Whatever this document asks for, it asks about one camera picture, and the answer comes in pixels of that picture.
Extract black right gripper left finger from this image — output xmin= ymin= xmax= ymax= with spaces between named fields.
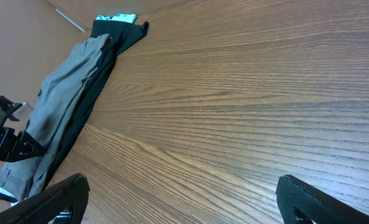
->
xmin=0 ymin=173 xmax=90 ymax=224

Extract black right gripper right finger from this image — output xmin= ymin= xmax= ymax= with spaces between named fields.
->
xmin=276 ymin=175 xmax=369 ymax=224

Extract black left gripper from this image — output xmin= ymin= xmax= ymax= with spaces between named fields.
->
xmin=0 ymin=127 xmax=46 ymax=162

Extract grey shorts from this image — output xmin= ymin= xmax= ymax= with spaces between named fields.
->
xmin=0 ymin=34 xmax=110 ymax=201

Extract black garment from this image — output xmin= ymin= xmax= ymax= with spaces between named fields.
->
xmin=44 ymin=20 xmax=149 ymax=185

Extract light blue shirt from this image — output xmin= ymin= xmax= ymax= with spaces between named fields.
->
xmin=96 ymin=14 xmax=137 ymax=24

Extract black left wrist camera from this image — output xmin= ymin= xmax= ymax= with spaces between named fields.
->
xmin=0 ymin=95 xmax=34 ymax=128

